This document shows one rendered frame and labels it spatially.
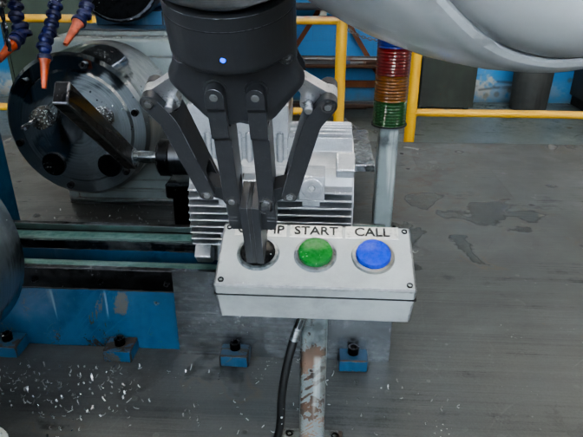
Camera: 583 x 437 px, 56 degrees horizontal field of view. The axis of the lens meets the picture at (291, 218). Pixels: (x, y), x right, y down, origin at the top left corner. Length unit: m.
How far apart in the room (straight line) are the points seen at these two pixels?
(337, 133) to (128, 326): 0.39
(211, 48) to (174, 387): 0.53
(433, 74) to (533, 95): 0.99
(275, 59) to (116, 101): 0.68
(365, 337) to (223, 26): 0.54
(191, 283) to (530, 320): 0.52
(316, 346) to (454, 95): 5.02
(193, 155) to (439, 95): 5.11
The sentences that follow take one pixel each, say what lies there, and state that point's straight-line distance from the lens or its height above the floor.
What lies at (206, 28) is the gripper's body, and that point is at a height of 1.27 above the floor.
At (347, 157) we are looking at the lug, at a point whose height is 1.09.
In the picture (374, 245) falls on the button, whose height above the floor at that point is 1.07.
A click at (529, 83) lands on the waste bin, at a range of 5.75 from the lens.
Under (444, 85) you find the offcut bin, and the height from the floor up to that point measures 0.27.
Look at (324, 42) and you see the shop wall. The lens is 5.77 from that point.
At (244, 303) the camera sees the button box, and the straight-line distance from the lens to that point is 0.49.
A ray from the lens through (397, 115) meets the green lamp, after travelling 1.00.
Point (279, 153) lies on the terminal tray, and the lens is 0.67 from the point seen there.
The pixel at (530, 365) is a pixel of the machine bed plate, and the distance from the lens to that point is 0.84.
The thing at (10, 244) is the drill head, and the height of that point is 1.05.
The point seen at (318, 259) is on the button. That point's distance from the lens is 0.47.
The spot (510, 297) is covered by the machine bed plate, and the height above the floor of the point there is 0.80.
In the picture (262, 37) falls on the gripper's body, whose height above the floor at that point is 1.26.
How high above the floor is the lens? 1.30
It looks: 25 degrees down
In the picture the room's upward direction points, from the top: straight up
